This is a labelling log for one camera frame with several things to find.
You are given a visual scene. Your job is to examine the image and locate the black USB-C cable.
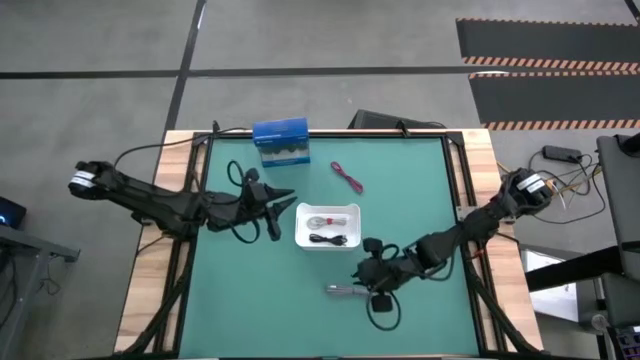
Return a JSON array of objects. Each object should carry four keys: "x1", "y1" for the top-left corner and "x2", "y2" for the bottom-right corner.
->
[{"x1": 308, "y1": 233, "x2": 349, "y2": 248}]

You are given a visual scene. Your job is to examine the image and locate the black device with blue light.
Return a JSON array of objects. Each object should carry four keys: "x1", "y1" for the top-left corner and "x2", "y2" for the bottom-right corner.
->
[{"x1": 0, "y1": 195, "x2": 28, "y2": 231}]

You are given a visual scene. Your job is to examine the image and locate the dark right gripper cable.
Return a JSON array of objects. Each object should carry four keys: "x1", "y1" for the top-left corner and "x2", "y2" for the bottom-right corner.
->
[{"x1": 366, "y1": 242, "x2": 403, "y2": 332}]

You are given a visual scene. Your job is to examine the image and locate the red USB-C cable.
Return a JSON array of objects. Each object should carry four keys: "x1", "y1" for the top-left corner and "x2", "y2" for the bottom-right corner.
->
[{"x1": 329, "y1": 160, "x2": 365, "y2": 195}]

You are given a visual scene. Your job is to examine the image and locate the grey cylindrical connector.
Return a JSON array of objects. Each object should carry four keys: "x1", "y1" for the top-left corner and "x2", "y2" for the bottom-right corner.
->
[{"x1": 325, "y1": 283, "x2": 371, "y2": 298}]

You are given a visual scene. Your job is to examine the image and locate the black table frame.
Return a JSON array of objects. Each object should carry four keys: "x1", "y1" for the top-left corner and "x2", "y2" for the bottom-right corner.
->
[{"x1": 119, "y1": 129, "x2": 536, "y2": 360}]

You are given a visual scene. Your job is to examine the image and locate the tangled floor cables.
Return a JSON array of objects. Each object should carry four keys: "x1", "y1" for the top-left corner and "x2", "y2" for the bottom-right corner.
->
[{"x1": 497, "y1": 149, "x2": 607, "y2": 226}]

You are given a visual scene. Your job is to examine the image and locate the yellow power plug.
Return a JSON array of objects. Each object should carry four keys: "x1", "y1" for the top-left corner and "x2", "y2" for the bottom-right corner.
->
[{"x1": 547, "y1": 178, "x2": 572, "y2": 197}]

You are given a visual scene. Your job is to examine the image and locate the blue cardboard box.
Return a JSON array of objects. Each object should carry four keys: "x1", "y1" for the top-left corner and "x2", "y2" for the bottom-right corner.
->
[{"x1": 252, "y1": 117, "x2": 312, "y2": 169}]

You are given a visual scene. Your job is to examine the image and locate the white paper sheet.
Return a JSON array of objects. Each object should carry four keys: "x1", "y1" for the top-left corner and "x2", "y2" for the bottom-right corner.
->
[{"x1": 519, "y1": 249, "x2": 581, "y2": 324}]

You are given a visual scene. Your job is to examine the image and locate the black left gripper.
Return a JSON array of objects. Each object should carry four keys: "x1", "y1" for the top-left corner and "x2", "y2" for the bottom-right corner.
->
[{"x1": 242, "y1": 182, "x2": 299, "y2": 227}]

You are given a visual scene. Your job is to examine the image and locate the black power adapter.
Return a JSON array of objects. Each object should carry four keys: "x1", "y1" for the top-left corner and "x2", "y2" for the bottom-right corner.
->
[{"x1": 542, "y1": 144, "x2": 584, "y2": 164}]

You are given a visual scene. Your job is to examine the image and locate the white plastic bin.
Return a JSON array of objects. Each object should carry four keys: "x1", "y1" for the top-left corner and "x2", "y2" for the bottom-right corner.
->
[{"x1": 294, "y1": 202, "x2": 362, "y2": 252}]

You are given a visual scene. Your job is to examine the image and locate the grey side desk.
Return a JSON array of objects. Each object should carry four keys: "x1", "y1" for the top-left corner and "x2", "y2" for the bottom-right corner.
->
[{"x1": 0, "y1": 223, "x2": 81, "y2": 346}]

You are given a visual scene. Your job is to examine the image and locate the wooden table board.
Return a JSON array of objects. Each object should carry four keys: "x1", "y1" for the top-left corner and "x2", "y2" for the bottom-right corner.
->
[{"x1": 113, "y1": 128, "x2": 545, "y2": 354}]

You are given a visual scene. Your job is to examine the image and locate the grey cart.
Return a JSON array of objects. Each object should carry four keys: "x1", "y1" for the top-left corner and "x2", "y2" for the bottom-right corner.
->
[{"x1": 595, "y1": 132, "x2": 640, "y2": 331}]

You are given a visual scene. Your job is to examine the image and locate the black hazard-striped floor mat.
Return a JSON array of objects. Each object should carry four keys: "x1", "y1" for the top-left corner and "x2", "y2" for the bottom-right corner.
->
[
  {"x1": 468, "y1": 71, "x2": 640, "y2": 132},
  {"x1": 455, "y1": 17, "x2": 640, "y2": 72}
]

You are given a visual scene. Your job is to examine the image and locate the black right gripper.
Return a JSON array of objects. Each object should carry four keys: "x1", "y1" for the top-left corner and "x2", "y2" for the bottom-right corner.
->
[{"x1": 351, "y1": 251, "x2": 422, "y2": 300}]

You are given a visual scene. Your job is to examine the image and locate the black monitor behind table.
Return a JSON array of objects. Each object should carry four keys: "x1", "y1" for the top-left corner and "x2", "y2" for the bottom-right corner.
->
[{"x1": 347, "y1": 109, "x2": 447, "y2": 131}]

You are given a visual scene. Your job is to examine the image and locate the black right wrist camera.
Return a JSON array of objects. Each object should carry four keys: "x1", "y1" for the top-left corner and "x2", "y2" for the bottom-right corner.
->
[{"x1": 370, "y1": 294, "x2": 394, "y2": 314}]

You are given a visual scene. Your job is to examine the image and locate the dark left gripper cable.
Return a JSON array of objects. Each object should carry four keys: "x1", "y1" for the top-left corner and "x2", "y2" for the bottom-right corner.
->
[{"x1": 226, "y1": 158, "x2": 262, "y2": 245}]

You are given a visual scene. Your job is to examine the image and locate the silver cable with red tie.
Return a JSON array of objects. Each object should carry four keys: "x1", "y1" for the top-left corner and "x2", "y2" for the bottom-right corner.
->
[{"x1": 305, "y1": 214, "x2": 349, "y2": 231}]

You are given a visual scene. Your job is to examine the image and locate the dark gripper cable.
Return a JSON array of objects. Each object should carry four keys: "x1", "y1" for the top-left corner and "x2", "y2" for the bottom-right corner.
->
[
  {"x1": 226, "y1": 158, "x2": 262, "y2": 245},
  {"x1": 366, "y1": 242, "x2": 403, "y2": 332}
]

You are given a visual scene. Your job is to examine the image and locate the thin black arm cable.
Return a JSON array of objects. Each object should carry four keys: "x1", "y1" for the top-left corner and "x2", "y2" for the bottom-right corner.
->
[{"x1": 113, "y1": 126, "x2": 253, "y2": 169}]

